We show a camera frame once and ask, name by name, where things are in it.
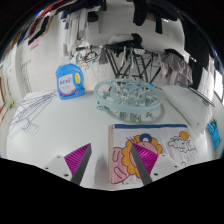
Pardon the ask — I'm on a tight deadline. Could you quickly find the blue detergent bottle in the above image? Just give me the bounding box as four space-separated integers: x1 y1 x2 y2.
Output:
55 57 86 101

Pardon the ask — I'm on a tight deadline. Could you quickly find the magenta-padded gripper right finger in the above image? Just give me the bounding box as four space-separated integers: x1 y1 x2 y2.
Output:
129 142 183 186

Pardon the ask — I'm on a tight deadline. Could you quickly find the teal plastic bucket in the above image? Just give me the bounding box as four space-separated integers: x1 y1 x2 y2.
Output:
207 119 218 134

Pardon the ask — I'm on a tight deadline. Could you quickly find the black folding drying rack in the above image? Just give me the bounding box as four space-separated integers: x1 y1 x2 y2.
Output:
75 43 168 84

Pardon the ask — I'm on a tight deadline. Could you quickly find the white pillow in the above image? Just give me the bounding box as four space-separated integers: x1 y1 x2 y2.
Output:
161 84 214 134

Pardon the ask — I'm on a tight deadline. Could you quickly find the green ring hanger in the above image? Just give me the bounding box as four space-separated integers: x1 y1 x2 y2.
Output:
176 80 216 108

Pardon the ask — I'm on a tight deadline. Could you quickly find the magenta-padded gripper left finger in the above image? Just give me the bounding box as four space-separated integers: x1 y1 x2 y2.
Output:
42 143 93 186

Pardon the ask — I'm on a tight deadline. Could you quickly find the grey garment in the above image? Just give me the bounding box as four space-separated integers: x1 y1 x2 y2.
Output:
158 49 194 86

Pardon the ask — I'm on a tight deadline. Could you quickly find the cartoon print towel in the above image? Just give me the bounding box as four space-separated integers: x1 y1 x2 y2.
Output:
108 123 198 185

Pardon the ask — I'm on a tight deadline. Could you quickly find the pale green round peg hanger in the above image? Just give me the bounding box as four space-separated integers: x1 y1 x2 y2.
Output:
93 78 165 123

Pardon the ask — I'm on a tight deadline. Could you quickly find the row of hanging clothes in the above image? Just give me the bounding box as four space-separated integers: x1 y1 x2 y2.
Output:
3 0 224 101

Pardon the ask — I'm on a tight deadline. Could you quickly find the pile of wire hangers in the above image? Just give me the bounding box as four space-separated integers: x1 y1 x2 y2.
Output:
9 89 58 139

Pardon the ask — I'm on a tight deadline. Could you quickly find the blue plastic bucket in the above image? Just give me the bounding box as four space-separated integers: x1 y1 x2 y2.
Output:
210 128 221 143
212 138 222 152

